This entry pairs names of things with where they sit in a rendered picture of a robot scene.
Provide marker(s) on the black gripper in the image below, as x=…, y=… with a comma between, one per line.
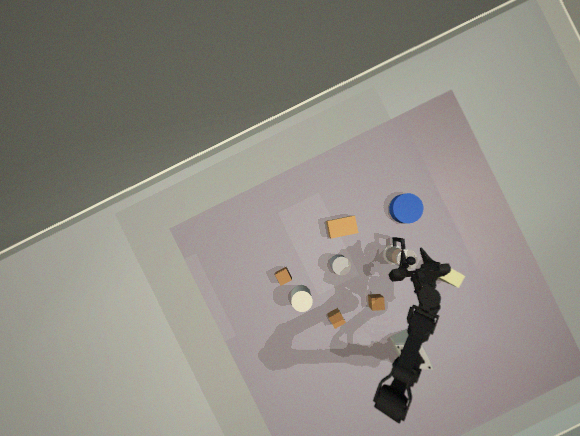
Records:
x=401, y=273

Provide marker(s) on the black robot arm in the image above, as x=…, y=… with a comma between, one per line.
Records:
x=391, y=400

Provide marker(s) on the glass french press with plunger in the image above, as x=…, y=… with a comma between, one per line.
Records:
x=392, y=253

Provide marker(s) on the blue cylinder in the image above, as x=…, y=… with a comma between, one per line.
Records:
x=406, y=208

